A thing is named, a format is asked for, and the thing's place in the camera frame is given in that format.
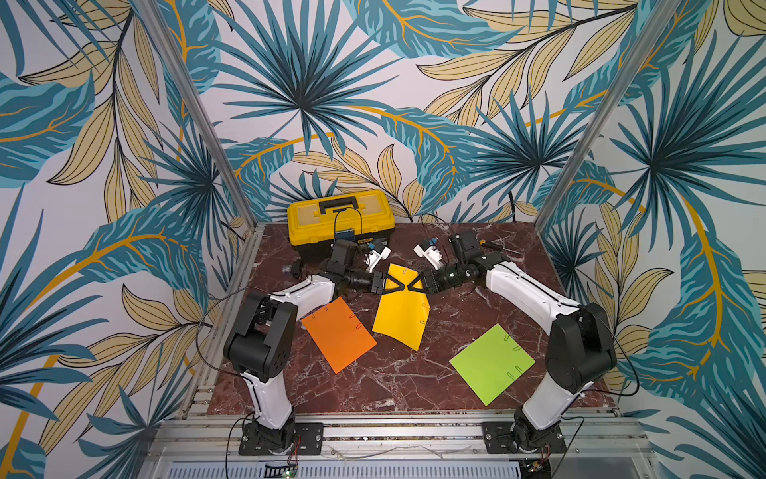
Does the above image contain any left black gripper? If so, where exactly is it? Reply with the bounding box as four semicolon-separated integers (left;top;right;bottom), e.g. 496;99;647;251
344;267;405;295

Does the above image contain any yellow paper sheet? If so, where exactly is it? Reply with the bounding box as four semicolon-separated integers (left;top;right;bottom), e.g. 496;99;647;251
373;263;431;351

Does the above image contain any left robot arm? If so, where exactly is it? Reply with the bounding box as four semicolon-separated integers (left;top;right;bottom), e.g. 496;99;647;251
223;241;406;455

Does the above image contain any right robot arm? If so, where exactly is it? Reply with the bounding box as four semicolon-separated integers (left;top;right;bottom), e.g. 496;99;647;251
408;230;618;453

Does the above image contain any small black orange tool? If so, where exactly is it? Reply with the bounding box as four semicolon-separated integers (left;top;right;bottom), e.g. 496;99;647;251
482;241;505;251

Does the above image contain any orange paper sheet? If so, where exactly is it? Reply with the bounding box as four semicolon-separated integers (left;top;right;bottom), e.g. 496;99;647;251
302;297;377;374

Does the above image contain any lime green paper sheet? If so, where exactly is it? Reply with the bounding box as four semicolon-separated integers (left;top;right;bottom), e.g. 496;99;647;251
450;325;536;406

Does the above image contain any yellow black toolbox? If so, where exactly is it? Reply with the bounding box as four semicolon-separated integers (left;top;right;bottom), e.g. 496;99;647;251
286;190;396;263

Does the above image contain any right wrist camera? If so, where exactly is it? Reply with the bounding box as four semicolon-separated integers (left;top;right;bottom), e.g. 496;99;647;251
413;238;445;269

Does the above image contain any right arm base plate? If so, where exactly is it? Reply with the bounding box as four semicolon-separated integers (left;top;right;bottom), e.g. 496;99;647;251
481;421;567;454

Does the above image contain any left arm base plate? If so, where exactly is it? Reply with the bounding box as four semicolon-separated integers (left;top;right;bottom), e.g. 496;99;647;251
239;421;324;457

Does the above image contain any aluminium front frame rail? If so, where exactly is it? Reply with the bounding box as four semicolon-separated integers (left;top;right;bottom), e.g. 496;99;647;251
138;408;663;478

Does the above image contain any left aluminium corner post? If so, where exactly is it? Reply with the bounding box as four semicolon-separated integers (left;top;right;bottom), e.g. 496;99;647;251
135;0;257;231

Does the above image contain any aluminium corner post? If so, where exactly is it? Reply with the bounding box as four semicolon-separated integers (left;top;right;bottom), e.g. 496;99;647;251
535;0;681;234
135;0;257;231

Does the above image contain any right aluminium corner post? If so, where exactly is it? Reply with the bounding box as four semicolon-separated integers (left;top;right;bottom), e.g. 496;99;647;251
535;0;681;234

